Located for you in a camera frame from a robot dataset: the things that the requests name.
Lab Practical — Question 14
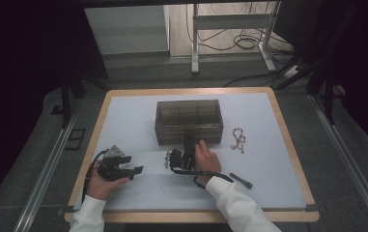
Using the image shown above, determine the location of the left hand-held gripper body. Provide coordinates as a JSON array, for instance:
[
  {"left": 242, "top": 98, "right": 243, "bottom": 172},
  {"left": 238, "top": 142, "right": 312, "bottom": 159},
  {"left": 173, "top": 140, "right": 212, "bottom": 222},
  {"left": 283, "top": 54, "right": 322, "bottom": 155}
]
[{"left": 98, "top": 144, "right": 126, "bottom": 182}]

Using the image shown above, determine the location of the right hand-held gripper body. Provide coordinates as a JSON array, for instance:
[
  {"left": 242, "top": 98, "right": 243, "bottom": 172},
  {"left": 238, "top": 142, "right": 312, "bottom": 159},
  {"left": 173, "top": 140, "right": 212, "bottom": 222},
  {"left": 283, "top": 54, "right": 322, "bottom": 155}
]
[{"left": 164, "top": 148, "right": 195, "bottom": 172}]

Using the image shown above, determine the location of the black cord bracelet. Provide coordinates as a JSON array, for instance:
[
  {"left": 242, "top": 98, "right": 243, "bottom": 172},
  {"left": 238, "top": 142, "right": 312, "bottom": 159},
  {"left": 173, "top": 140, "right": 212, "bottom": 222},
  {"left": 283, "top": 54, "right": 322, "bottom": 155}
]
[{"left": 193, "top": 175, "right": 207, "bottom": 189}]

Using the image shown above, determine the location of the smoky transparent drawer box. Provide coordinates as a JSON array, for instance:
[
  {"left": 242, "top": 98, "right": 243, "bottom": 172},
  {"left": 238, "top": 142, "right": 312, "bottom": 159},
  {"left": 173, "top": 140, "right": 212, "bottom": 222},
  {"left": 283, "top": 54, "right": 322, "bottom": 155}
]
[{"left": 155, "top": 99, "right": 224, "bottom": 147}]

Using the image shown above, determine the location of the beaded chain necklace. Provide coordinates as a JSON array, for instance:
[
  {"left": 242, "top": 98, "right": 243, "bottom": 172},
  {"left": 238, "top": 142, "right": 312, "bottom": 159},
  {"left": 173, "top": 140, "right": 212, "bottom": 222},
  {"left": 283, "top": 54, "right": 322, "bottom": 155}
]
[{"left": 229, "top": 128, "right": 247, "bottom": 155}]

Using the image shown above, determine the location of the person's left hand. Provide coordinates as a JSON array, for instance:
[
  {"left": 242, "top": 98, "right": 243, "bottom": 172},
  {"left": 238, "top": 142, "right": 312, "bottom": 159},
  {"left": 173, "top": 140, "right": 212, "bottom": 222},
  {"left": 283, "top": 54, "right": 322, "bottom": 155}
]
[{"left": 86, "top": 159, "right": 130, "bottom": 201}]

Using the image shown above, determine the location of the person's right hand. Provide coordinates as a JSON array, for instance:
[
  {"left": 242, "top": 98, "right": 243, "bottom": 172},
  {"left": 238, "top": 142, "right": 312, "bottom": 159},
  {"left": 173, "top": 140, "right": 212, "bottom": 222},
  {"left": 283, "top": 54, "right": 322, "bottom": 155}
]
[{"left": 194, "top": 139, "right": 222, "bottom": 187}]

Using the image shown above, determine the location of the white table mat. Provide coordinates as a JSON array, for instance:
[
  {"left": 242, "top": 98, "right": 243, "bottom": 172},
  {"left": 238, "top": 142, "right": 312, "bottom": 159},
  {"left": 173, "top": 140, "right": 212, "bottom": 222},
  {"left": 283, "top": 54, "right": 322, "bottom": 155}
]
[{"left": 73, "top": 92, "right": 307, "bottom": 212}]

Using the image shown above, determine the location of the black metal stand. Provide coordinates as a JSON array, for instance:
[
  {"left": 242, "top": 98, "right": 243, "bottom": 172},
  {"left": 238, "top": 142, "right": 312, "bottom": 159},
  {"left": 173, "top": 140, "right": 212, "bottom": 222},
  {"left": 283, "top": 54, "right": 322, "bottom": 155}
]
[
  {"left": 274, "top": 57, "right": 337, "bottom": 125},
  {"left": 60, "top": 75, "right": 108, "bottom": 130}
]

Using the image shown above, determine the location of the white power strip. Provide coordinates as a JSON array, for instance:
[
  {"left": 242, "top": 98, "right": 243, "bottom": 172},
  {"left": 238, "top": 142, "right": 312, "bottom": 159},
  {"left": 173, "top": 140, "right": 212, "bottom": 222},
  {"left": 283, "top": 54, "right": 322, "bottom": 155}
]
[{"left": 282, "top": 65, "right": 301, "bottom": 80}]

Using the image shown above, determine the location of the white cabinet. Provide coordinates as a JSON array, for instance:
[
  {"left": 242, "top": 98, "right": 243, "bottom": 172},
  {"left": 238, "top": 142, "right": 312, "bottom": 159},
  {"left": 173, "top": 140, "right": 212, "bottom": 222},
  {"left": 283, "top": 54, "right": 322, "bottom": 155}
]
[{"left": 84, "top": 4, "right": 170, "bottom": 56}]

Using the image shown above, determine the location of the dark curtain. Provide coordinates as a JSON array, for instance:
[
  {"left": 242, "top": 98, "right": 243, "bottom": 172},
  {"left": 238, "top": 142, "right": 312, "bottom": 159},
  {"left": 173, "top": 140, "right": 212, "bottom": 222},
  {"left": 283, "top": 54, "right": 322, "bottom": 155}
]
[
  {"left": 0, "top": 0, "right": 108, "bottom": 214},
  {"left": 274, "top": 0, "right": 368, "bottom": 159}
]

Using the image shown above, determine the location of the left hand-held gripper black cable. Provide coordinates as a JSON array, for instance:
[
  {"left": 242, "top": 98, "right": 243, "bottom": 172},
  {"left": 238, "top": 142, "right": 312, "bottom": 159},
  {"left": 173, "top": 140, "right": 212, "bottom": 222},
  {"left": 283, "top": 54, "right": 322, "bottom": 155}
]
[{"left": 81, "top": 149, "right": 108, "bottom": 202}]

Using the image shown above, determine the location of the hand-held gripper black cable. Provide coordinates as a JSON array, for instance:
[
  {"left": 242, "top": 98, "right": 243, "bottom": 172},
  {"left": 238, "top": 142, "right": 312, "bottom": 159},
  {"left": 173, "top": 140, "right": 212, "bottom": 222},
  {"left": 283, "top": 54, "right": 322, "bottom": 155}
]
[
  {"left": 171, "top": 168, "right": 235, "bottom": 184},
  {"left": 81, "top": 149, "right": 108, "bottom": 202}
]

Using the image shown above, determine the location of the right hand-held gripper black cable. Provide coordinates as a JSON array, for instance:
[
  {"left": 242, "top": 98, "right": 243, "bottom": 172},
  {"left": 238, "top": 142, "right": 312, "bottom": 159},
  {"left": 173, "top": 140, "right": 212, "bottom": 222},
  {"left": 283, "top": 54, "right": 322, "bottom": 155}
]
[{"left": 171, "top": 168, "right": 235, "bottom": 184}]

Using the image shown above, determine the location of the aluminium floor rail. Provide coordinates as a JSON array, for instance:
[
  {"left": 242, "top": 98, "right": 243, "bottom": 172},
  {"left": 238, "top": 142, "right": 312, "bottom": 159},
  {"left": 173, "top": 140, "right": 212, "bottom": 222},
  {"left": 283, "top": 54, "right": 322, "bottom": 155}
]
[
  {"left": 12, "top": 105, "right": 79, "bottom": 232},
  {"left": 310, "top": 95, "right": 368, "bottom": 232}
]

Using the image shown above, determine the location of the long black floor cable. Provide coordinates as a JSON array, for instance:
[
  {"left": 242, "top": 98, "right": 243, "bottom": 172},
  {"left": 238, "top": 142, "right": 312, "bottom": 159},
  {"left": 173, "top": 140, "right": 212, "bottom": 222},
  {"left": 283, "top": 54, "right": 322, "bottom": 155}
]
[{"left": 222, "top": 57, "right": 298, "bottom": 88}]

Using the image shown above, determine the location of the black cable tangle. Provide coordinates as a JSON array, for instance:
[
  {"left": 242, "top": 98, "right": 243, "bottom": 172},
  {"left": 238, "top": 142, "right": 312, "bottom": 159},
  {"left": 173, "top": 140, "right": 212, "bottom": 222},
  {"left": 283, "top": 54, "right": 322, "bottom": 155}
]
[{"left": 185, "top": 1, "right": 294, "bottom": 66}]

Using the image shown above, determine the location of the white metal desk frame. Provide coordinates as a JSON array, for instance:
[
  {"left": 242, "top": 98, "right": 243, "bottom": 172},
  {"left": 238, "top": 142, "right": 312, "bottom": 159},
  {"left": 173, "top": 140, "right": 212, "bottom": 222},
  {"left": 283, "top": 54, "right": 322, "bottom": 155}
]
[{"left": 190, "top": 1, "right": 277, "bottom": 74}]

